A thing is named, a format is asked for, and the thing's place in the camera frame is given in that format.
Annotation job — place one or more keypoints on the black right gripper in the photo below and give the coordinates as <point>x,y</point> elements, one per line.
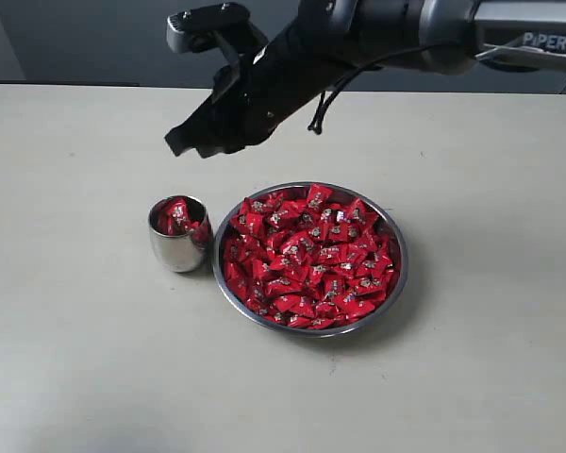
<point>286,77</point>

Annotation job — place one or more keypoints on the red candy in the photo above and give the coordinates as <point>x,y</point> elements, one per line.
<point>178,221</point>
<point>296,304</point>
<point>318,195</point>
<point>254,225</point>

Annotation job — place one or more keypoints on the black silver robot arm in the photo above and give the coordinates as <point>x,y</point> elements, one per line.
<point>329,43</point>

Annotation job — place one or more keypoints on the stainless steel cup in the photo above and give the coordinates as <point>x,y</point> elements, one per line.
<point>183,253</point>

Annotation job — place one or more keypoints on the steel bowl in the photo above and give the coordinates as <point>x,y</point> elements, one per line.
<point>349,257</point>

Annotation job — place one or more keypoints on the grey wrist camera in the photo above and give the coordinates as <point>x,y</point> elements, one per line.
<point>225,26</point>

